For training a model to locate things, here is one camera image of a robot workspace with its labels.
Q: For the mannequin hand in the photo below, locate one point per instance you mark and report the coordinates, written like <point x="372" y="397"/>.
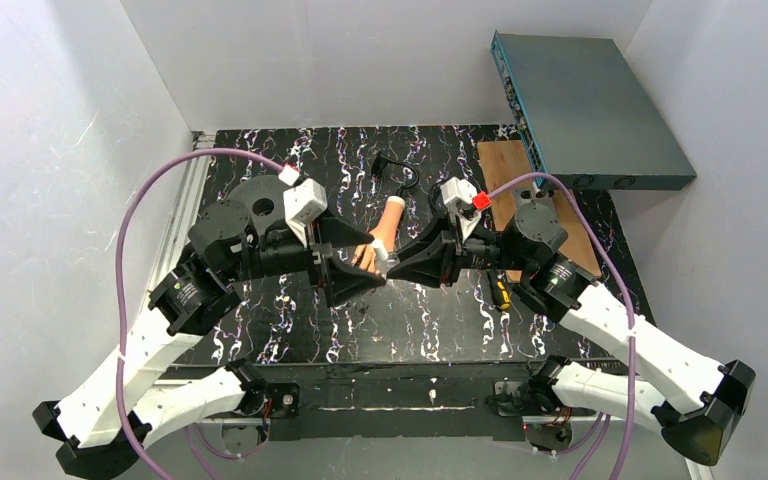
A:
<point x="384" y="233"/>

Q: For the grey round disc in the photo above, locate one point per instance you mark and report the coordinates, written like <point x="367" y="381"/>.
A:
<point x="258" y="195"/>

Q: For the wooden board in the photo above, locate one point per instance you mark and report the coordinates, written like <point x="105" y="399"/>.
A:
<point x="502" y="161"/>

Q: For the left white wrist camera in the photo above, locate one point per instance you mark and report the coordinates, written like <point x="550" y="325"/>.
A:
<point x="304" y="202"/>

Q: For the metal stand mount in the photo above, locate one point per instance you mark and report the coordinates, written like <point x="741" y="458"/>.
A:
<point x="532" y="194"/>

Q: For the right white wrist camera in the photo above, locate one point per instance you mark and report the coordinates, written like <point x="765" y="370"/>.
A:
<point x="465" y="202"/>

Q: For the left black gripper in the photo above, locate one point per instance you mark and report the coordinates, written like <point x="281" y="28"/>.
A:
<point x="319" y="258"/>

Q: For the blue network switch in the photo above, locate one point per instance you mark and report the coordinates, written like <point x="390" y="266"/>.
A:
<point x="583" y="116"/>

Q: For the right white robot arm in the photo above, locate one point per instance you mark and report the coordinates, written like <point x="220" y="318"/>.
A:
<point x="693" y="401"/>

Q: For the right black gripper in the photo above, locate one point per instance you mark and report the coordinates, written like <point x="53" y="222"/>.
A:
<point x="454" y="247"/>

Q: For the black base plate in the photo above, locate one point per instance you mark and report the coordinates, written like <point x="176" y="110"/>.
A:
<point x="389" y="400"/>

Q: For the clear nail polish bottle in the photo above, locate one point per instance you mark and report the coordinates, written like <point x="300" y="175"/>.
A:
<point x="385" y="260"/>

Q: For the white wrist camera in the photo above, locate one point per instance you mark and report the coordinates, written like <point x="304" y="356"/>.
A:
<point x="304" y="202"/>
<point x="465" y="202"/>

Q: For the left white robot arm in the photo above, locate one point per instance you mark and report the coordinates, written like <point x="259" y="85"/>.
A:
<point x="106" y="425"/>

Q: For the yellow black screwdriver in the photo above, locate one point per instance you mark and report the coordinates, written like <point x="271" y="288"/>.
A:
<point x="499" y="291"/>

